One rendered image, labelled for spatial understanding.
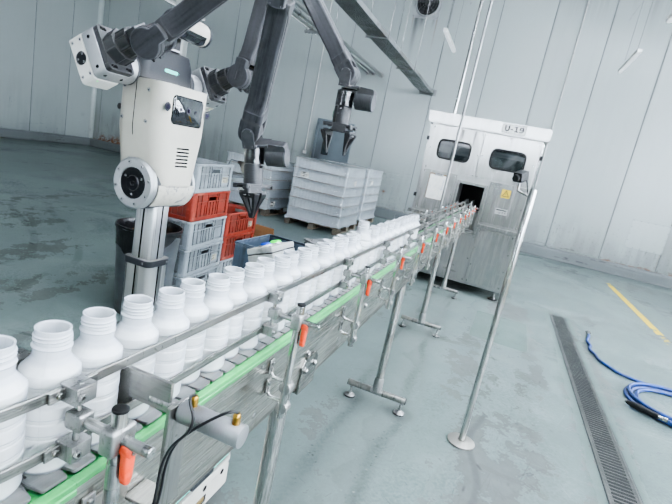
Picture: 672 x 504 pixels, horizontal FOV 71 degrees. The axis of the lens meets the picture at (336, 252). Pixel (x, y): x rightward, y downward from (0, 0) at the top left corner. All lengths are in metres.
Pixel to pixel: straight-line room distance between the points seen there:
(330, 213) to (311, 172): 0.77
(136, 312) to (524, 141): 5.55
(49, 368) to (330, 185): 7.52
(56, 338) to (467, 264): 5.66
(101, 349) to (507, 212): 5.56
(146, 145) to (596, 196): 10.68
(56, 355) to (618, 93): 11.56
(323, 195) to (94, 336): 7.50
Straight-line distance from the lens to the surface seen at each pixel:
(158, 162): 1.53
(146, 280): 1.66
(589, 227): 11.61
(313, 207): 8.10
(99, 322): 0.61
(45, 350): 0.58
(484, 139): 5.99
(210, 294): 0.80
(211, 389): 0.81
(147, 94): 1.53
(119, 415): 0.55
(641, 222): 11.78
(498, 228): 5.98
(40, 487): 0.64
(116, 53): 1.42
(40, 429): 0.62
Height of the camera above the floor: 1.41
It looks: 12 degrees down
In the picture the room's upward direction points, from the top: 12 degrees clockwise
